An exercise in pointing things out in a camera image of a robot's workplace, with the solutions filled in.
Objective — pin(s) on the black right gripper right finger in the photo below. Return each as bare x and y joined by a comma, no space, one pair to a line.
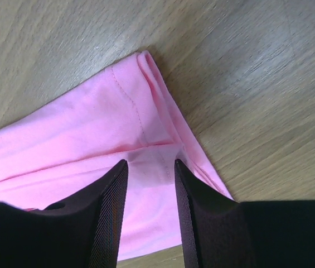
219,232

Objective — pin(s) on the pink t shirt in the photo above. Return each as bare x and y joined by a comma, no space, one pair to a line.
123,112

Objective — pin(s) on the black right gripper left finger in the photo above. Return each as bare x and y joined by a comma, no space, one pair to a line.
82,230

